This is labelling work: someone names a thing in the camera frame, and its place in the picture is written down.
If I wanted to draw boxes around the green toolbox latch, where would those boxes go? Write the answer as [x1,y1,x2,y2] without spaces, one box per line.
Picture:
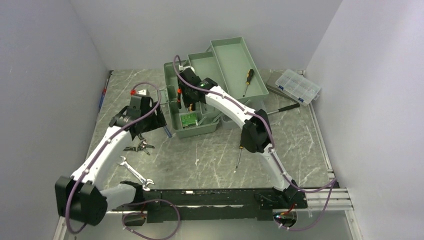
[160,87,169,105]

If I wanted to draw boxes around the green label screwdriver bit box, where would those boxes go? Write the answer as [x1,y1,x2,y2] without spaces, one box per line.
[180,112,198,129]

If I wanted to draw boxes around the green toolbox base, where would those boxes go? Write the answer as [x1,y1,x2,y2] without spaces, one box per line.
[162,62,220,138]

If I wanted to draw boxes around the yellow black stubby screwdriver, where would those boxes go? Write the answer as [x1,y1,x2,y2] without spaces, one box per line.
[242,68,255,98]

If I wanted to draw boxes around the long yellow black screwdriver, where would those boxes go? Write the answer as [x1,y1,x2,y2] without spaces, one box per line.
[235,145,244,169]

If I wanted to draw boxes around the orange black needle-nose pliers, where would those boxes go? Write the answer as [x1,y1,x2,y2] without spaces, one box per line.
[177,87,182,109]

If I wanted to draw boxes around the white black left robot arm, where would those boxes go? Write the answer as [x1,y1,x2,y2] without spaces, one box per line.
[54,93,167,226]

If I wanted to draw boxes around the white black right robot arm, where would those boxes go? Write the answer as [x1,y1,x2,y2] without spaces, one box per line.
[174,67,306,208]

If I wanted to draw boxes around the blue red small screwdriver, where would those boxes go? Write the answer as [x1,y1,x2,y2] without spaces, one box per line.
[163,126,173,138]

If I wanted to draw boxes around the black yellow pliers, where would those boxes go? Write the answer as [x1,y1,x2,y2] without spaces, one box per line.
[124,133,155,156]

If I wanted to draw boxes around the green middle toolbox tray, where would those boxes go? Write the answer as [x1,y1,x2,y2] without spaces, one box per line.
[188,51,228,118]

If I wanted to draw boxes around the green toolbox tray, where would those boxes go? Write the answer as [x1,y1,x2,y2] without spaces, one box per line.
[188,51,228,118]
[210,36,269,103]

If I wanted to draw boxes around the green top toolbox tray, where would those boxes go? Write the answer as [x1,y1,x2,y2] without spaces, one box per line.
[210,36,269,103]

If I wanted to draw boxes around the large silver open-end wrench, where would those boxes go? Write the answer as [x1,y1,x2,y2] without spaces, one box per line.
[118,155,155,192]

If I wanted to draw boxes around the grey flat case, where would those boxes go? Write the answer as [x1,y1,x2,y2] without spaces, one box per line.
[265,71,291,100]

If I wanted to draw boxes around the clear compartment organizer box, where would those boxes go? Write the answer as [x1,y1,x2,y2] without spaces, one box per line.
[275,69,321,106]

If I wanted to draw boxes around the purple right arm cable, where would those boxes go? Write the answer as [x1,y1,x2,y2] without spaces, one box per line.
[173,54,338,232]

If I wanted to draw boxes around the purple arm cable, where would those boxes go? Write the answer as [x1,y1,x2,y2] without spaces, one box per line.
[64,82,181,240]
[173,54,338,232]

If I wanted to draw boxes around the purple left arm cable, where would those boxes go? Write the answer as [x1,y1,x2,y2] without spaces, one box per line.
[64,82,181,240]

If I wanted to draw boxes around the red blue tool at wall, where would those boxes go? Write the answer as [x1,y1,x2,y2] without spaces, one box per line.
[98,70,113,111]

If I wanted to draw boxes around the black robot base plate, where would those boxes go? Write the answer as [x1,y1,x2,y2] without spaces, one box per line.
[114,187,308,223]

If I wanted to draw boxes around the aluminium frame rail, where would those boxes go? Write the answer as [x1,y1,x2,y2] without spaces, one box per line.
[61,188,355,215]

